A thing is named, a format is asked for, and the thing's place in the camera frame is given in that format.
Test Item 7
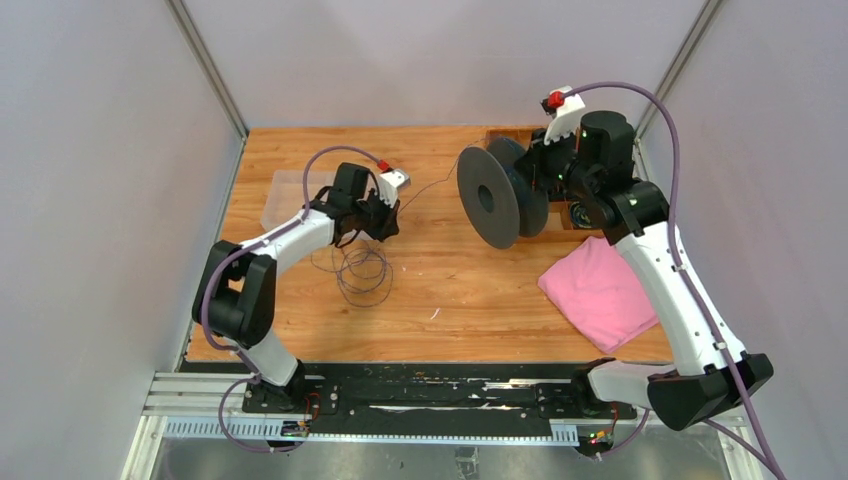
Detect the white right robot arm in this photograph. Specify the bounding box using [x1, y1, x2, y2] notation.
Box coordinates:
[515, 111, 774, 431]

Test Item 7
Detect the clear plastic divided tray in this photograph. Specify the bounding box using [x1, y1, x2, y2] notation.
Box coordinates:
[260, 170, 335, 231]

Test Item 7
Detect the aluminium corner frame post left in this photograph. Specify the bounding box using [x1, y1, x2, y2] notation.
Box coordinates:
[165, 0, 249, 143]

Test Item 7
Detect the wooden compartment organizer tray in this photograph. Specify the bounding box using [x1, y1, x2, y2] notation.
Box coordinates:
[483, 126, 602, 241]

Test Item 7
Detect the aluminium corner frame post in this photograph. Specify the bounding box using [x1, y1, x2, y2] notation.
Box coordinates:
[632, 0, 725, 139]
[165, 0, 249, 143]

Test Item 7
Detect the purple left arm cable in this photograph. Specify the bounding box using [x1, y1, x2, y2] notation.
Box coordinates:
[200, 146, 392, 456]

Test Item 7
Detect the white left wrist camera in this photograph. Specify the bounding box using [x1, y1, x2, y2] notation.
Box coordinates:
[376, 169, 411, 208]

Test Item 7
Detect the thin blue cable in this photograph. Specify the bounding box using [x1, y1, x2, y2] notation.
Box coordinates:
[311, 135, 551, 309]

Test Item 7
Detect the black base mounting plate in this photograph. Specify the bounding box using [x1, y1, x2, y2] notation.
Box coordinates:
[242, 362, 637, 439]

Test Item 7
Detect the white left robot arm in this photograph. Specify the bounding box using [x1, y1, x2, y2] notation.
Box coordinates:
[192, 163, 410, 413]

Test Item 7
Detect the aluminium rail frame front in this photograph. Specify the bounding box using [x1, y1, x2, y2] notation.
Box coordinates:
[122, 363, 762, 479]

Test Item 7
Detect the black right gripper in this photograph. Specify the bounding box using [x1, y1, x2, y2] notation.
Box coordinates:
[514, 122, 597, 198]

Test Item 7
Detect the pink cloth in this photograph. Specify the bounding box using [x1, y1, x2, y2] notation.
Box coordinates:
[537, 237, 659, 354]

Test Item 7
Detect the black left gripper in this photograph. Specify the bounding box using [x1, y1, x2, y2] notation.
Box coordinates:
[353, 189, 401, 244]

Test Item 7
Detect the aluminium corner frame post right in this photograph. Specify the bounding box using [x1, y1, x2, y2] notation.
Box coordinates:
[632, 0, 725, 139]

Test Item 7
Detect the dark grey filament spool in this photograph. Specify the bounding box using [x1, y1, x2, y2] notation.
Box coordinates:
[456, 137, 549, 249]

